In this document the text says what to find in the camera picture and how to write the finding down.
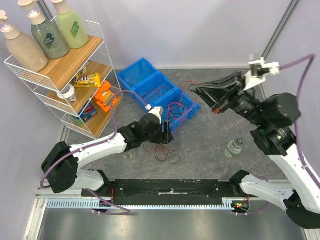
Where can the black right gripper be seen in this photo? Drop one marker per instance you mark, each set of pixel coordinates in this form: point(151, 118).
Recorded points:
point(225, 99)

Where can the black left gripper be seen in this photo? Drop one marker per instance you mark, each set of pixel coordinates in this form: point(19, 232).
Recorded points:
point(167, 136)

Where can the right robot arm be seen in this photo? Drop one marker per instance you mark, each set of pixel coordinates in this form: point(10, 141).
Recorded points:
point(273, 118)

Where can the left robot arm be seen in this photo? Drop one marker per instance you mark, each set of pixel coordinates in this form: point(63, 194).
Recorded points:
point(63, 167)

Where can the blue plastic bin near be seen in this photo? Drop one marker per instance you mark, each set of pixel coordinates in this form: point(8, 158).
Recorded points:
point(177, 108)

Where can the blue plastic bin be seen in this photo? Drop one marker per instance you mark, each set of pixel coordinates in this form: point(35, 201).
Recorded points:
point(154, 87)
point(135, 73)
point(177, 108)

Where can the clear glass bottle left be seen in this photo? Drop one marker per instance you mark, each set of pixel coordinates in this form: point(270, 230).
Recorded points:
point(128, 154)

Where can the clear glass bottle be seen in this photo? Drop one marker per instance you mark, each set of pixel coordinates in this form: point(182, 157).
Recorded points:
point(128, 154)
point(234, 148)

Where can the blue plastic bin middle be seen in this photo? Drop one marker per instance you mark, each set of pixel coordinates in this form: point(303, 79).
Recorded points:
point(154, 87)

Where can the clear glass bottle right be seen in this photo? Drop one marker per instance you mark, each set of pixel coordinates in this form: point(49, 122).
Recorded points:
point(234, 148)

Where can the blue plastic bin far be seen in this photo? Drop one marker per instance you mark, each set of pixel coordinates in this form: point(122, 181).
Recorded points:
point(135, 73)

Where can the orange snack box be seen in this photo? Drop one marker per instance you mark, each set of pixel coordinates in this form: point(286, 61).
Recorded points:
point(104, 95)

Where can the blue green sponge pack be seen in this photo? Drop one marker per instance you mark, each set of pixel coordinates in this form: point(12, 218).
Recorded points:
point(86, 114)

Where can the yellow candy bag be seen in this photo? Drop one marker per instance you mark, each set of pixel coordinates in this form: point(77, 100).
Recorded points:
point(89, 81)

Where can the white paper cup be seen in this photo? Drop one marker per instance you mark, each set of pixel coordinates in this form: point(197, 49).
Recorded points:
point(68, 94)

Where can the light green pump bottle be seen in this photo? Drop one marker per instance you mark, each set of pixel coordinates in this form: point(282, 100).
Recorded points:
point(70, 24)

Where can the grey green pump bottle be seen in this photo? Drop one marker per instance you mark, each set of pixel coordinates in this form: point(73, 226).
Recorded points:
point(45, 33)

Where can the beige pump bottle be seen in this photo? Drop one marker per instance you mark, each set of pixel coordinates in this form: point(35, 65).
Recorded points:
point(22, 47)

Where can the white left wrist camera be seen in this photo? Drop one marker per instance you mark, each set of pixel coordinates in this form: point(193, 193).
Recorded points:
point(157, 111)

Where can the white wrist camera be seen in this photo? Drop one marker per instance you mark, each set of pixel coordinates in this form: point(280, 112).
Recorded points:
point(258, 69)
point(157, 111)

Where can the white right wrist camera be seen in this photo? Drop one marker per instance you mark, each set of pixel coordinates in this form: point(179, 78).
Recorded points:
point(258, 69)

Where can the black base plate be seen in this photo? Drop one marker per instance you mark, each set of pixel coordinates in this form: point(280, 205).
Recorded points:
point(123, 188)

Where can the white wire shelf rack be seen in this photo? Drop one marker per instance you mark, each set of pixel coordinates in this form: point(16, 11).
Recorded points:
point(94, 57)

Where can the aluminium corner post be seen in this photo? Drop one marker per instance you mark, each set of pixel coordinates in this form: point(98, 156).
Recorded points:
point(291, 8)

